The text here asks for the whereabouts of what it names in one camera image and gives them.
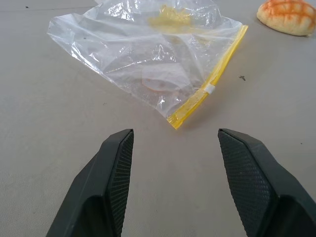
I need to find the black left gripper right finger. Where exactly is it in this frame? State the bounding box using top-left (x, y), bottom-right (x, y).
top-left (217, 128), bottom-right (316, 237)

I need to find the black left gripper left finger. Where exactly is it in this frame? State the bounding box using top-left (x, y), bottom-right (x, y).
top-left (46, 128), bottom-right (135, 237)

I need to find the clear yellow-zip plastic bag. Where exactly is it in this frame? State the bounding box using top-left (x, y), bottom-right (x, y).
top-left (47, 0), bottom-right (249, 130)

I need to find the round scored bread bun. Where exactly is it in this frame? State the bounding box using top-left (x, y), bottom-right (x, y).
top-left (256, 0), bottom-right (316, 37)

